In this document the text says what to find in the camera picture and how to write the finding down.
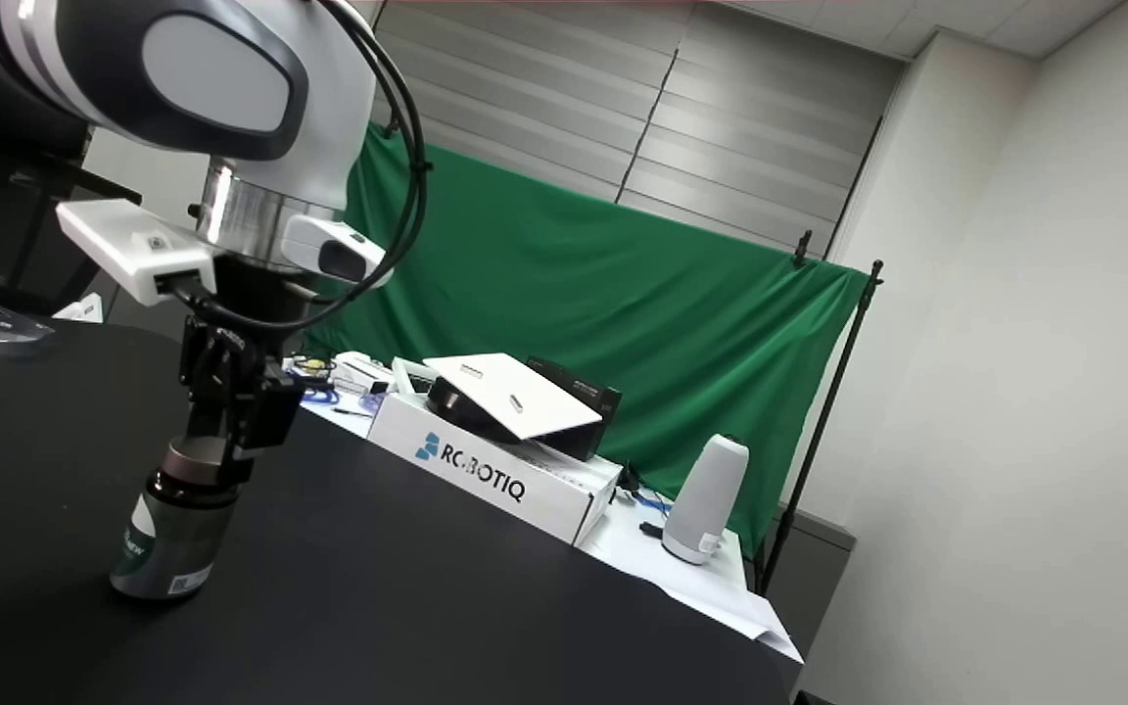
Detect dark green supplement bottle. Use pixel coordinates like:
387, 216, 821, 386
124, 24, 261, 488
105, 440, 252, 604

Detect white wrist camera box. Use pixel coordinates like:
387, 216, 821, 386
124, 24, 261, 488
52, 192, 219, 310

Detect white tapered device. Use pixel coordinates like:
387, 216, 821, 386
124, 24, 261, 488
659, 429, 752, 568

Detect grey cabinet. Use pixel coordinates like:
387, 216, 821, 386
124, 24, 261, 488
765, 505, 863, 659

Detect white Robotiq cardboard box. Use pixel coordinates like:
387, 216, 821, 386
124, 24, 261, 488
364, 376, 626, 548

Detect black flat box white lid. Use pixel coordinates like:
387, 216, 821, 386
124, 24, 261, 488
417, 350, 624, 462

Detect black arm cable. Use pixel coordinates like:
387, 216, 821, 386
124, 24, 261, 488
169, 0, 436, 339

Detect white side table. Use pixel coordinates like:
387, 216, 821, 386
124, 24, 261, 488
301, 350, 807, 664

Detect green backdrop cloth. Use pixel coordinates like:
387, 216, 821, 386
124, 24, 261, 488
301, 120, 873, 561

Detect grey window blinds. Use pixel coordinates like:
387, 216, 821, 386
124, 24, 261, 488
372, 0, 907, 258

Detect black backdrop stand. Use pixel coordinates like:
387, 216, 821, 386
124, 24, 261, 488
757, 232, 889, 598

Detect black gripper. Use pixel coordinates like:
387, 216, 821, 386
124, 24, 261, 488
175, 254, 321, 484

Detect black foam table mat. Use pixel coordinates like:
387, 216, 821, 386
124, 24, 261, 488
0, 318, 810, 705

